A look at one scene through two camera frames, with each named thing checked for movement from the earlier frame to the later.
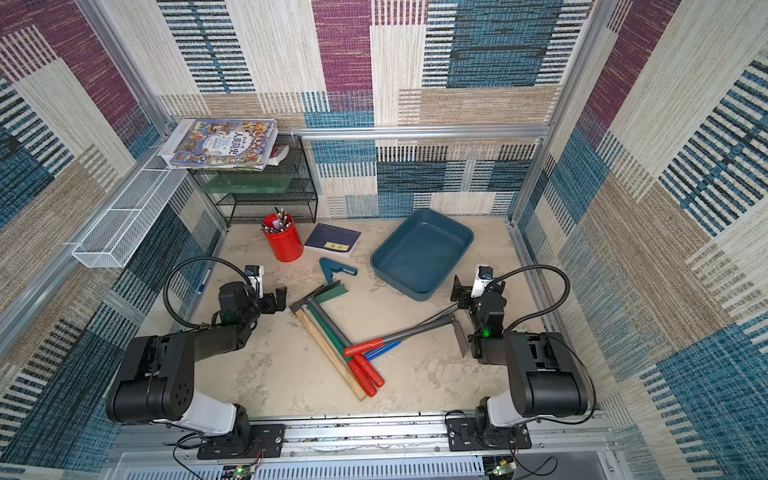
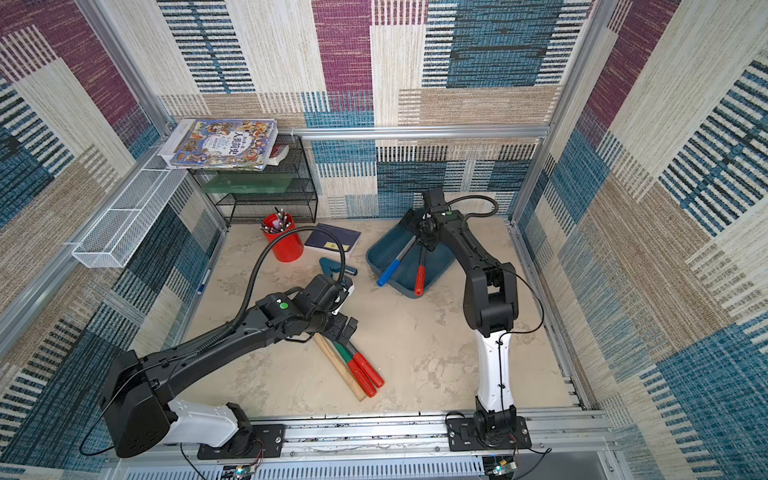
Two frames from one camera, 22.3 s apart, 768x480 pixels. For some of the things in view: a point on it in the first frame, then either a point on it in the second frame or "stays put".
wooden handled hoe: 338,360 stays put
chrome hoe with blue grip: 442,315 -> 391,268
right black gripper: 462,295 -> 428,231
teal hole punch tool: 330,267 stays put
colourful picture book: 227,143 stays put
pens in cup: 279,224 stays put
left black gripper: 271,307 -> 338,333
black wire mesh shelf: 283,192 stays put
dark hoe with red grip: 461,338 -> 421,274
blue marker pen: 203,282 stays put
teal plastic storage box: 420,254 stays put
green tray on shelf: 246,183 stays put
